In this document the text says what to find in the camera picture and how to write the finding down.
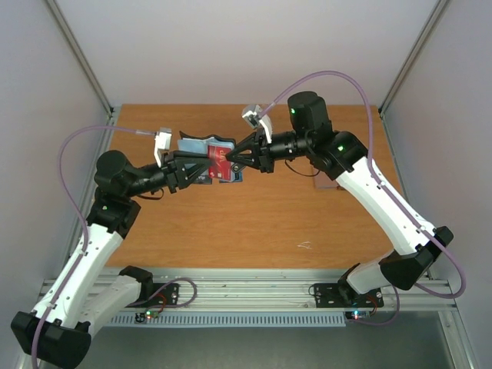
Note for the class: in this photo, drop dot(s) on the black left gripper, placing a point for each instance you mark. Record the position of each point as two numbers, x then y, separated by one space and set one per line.
177 174

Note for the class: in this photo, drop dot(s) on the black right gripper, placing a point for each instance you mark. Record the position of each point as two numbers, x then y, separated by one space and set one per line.
264 152

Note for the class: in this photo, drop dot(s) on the blue credit card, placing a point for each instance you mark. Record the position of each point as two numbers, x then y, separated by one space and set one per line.
235 178

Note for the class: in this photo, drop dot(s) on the black leather card holder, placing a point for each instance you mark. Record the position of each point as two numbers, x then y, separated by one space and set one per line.
200 144

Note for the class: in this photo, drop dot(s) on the black credit card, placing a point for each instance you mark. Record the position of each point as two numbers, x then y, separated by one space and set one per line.
203 180

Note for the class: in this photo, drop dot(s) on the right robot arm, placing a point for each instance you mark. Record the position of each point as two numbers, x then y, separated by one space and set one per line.
417 243

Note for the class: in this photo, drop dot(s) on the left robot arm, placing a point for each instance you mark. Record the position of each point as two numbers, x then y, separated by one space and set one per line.
60 327

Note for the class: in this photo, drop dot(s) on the beige leather card holder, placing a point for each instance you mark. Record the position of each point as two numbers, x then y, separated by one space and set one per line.
322 181

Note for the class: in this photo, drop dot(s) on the left circuit board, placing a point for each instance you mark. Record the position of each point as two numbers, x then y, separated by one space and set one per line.
148 316

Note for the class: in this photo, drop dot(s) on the circuit board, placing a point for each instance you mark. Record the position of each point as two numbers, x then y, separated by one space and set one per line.
357 315
148 316

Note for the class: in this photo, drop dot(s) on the right circuit board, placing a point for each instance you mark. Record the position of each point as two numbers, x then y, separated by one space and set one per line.
357 315

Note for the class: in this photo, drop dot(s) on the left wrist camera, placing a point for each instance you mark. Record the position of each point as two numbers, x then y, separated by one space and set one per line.
162 143

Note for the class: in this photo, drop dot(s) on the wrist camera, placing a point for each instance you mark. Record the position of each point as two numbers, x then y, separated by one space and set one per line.
253 115
162 143

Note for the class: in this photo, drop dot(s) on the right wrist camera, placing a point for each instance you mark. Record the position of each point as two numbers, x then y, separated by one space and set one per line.
253 115

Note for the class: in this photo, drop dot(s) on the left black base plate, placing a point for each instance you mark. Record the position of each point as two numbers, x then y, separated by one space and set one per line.
168 294

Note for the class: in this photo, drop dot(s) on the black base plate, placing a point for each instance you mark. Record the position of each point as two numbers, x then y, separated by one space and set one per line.
326 295
168 294

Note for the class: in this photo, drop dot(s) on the aluminium rail frame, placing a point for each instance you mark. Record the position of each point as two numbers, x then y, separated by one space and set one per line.
276 289

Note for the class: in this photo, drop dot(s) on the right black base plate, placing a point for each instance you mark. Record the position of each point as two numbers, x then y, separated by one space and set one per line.
326 295

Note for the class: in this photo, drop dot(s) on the grey slotted cable duct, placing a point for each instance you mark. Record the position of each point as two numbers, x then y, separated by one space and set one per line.
176 319

